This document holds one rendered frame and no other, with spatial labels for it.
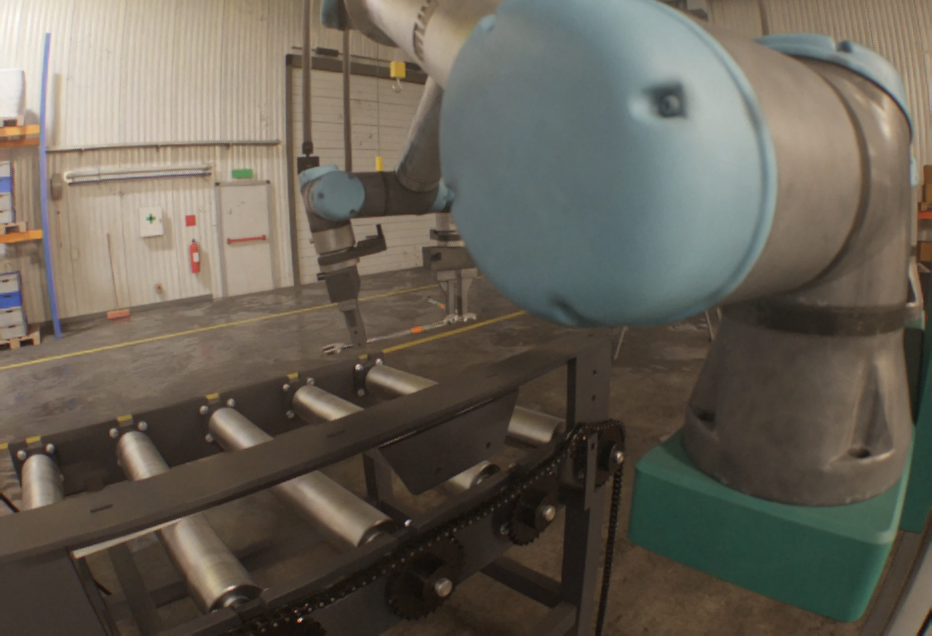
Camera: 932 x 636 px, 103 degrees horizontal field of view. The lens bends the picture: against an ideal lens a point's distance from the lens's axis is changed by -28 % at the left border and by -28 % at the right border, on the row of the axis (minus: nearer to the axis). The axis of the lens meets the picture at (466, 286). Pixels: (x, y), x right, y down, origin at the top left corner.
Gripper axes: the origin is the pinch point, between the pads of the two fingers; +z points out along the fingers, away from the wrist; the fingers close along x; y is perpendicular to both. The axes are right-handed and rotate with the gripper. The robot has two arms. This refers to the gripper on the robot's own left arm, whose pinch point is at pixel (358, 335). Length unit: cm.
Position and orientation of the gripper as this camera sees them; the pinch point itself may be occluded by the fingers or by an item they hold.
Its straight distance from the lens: 97.1
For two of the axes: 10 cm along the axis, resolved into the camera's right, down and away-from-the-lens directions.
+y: -9.7, 2.3, -1.1
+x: 1.6, 1.9, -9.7
